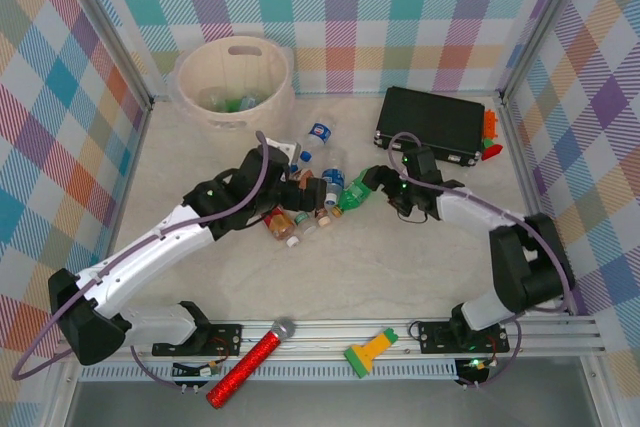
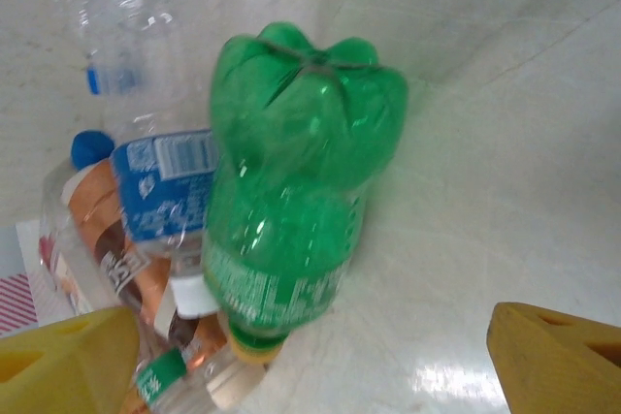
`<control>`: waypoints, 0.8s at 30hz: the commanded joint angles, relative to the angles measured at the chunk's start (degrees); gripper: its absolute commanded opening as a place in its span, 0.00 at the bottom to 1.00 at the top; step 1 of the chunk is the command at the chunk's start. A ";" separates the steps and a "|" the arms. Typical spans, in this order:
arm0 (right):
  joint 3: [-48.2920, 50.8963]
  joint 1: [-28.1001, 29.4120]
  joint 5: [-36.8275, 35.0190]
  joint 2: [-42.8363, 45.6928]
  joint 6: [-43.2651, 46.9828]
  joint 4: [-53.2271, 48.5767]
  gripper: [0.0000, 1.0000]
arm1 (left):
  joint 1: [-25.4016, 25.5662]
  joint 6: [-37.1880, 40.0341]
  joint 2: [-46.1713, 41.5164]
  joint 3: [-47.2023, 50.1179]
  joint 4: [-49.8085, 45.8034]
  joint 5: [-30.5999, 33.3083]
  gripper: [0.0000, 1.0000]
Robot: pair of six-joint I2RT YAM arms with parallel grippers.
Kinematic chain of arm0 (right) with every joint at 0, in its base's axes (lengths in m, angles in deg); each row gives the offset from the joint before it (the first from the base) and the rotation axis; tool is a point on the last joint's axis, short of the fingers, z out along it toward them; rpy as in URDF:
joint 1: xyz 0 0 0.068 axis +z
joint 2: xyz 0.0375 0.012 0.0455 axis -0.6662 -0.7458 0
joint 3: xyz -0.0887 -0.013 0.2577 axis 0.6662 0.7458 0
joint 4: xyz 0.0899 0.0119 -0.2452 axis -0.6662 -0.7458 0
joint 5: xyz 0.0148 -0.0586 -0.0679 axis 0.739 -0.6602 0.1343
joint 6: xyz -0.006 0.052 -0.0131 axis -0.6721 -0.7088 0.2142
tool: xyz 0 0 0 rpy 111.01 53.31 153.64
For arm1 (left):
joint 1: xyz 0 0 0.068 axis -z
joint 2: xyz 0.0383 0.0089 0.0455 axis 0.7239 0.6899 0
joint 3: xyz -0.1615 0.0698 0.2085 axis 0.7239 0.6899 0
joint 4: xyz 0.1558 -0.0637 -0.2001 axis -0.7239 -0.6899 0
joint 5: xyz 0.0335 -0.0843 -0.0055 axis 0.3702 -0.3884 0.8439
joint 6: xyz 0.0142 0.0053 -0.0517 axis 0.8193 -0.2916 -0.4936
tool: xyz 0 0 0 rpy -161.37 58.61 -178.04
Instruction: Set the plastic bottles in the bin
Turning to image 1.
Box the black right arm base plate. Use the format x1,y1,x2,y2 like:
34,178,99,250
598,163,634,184
417,320,511,354

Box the white label bottle green neck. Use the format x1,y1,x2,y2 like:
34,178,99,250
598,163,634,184
293,211,319,237

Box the small wired connector board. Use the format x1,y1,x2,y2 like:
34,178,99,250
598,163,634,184
172,359,224,381
457,355,501,388

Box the aluminium frame post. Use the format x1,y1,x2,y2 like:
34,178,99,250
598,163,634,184
59,0,155,111
498,0,591,103

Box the red glitter toy microphone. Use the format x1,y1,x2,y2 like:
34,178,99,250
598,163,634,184
206,316,297,409

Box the red label amber drink bottle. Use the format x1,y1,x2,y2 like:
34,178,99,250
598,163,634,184
262,210,303,249

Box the slotted metal cable tray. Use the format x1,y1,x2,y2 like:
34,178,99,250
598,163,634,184
79,363,459,383

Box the green crushed bottle yellow cap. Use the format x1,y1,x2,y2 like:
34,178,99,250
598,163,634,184
333,166,381,221

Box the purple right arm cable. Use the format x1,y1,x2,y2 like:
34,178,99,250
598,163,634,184
388,131,579,391

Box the aluminium side rail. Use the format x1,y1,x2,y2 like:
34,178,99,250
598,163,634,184
499,96,574,321

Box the clear bottle blue round logo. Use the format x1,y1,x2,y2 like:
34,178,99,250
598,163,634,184
299,119,335,163

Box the aluminium front rail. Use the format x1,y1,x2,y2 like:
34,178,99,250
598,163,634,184
54,316,609,364

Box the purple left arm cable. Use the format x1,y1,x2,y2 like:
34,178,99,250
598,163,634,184
12,130,271,391

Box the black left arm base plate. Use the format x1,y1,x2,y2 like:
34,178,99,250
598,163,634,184
152,321,245,358

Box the brown label drink bottle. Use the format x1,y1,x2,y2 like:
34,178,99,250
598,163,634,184
293,170,334,227

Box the orange toy brick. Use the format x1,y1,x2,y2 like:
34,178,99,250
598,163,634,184
482,109,501,141

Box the green yellow orange toy block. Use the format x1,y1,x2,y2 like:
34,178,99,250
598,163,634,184
343,327,401,378

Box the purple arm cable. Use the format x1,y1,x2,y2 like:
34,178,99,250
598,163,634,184
388,131,579,391
12,130,271,391

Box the beige round plastic bin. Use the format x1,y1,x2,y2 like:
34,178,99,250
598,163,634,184
173,35,297,131

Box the black hard case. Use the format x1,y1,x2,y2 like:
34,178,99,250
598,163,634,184
372,85,489,168

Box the blue label water bottle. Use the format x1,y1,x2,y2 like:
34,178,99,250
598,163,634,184
322,146,350,208

